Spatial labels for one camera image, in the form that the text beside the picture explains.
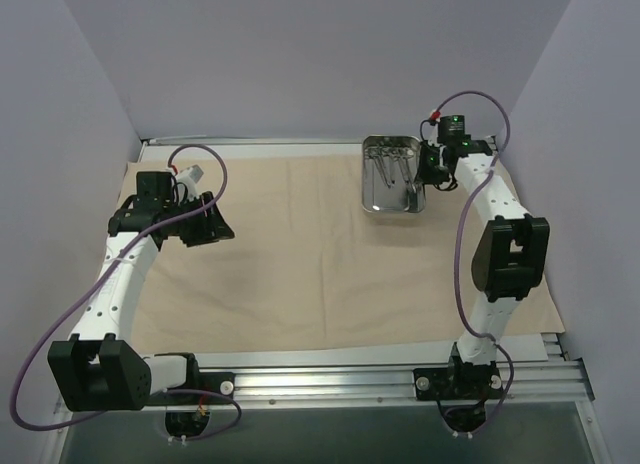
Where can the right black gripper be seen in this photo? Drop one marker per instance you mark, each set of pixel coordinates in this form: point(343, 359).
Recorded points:
point(430, 161)

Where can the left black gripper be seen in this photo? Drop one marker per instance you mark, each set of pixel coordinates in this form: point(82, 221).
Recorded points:
point(205, 224)

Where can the steel surgical forceps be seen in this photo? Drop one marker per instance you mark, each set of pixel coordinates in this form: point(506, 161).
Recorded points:
point(402, 156)

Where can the steel instrument tray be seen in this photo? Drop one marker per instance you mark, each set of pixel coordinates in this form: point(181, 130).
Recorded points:
point(376, 197)

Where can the steel surgical scissors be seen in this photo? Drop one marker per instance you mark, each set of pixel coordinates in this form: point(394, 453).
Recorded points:
point(378, 155)

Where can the beige cloth wrap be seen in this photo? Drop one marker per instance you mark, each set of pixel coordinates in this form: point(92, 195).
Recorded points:
point(309, 268)

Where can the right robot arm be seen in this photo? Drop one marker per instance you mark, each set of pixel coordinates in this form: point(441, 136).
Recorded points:
point(510, 255)

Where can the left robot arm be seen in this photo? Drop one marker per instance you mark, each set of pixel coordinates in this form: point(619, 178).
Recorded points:
point(136, 233)

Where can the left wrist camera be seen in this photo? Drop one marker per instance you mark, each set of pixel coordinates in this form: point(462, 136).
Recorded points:
point(190, 175)

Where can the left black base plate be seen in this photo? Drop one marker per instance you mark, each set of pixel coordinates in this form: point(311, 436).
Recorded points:
point(222, 383)

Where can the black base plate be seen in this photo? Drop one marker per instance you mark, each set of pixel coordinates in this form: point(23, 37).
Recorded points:
point(447, 384)
point(222, 383)

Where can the aluminium front rail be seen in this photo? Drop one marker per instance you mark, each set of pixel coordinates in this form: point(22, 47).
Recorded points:
point(320, 384)

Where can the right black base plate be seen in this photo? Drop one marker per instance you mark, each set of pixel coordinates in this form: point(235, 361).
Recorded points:
point(447, 384)

